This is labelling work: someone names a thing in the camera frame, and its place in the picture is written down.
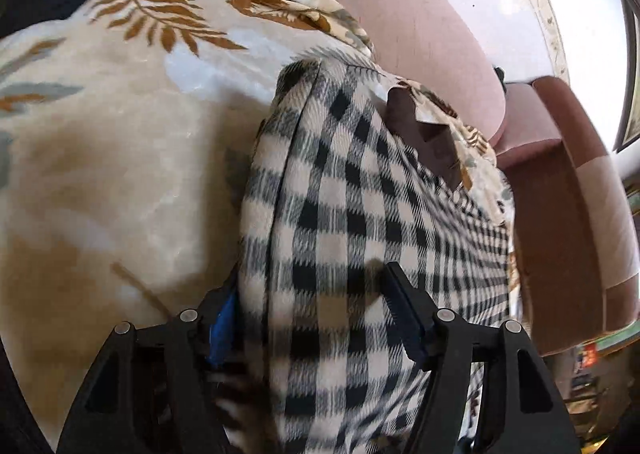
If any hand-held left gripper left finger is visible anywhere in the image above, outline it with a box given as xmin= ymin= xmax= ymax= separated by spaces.
xmin=57 ymin=283 xmax=240 ymax=454

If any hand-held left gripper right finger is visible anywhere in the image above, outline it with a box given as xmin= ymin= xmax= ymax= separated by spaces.
xmin=386 ymin=262 xmax=581 ymax=454

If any black and white plaid garment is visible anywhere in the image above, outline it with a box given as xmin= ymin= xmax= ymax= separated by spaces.
xmin=215 ymin=58 xmax=516 ymax=454

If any leaf print fleece blanket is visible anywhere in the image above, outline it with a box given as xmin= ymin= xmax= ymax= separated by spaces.
xmin=0 ymin=0 xmax=516 ymax=365

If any pink and brown sofa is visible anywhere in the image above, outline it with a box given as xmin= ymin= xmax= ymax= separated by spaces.
xmin=270 ymin=0 xmax=640 ymax=356

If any dark picture frame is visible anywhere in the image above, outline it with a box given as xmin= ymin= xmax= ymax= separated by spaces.
xmin=612 ymin=0 xmax=640 ymax=155

